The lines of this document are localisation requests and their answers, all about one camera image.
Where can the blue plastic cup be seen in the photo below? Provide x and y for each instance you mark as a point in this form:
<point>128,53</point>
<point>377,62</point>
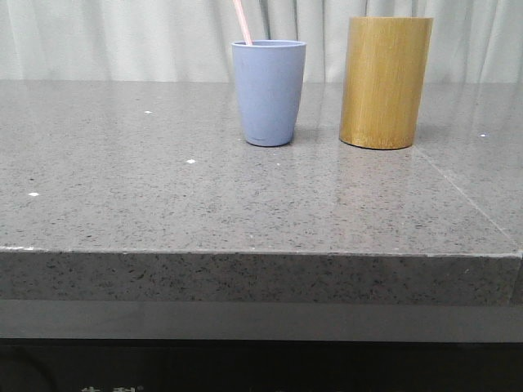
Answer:
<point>268,84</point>

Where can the pink chopstick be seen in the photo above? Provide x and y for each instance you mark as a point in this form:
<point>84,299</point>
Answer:
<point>243,22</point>

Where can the bamboo cylindrical holder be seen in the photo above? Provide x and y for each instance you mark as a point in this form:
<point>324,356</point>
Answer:
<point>385,67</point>

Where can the dark cabinet under counter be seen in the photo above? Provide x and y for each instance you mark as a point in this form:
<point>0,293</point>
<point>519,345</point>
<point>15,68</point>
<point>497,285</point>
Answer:
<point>74,365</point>

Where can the grey-white curtain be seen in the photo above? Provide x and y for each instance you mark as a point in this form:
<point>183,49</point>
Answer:
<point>164,41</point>

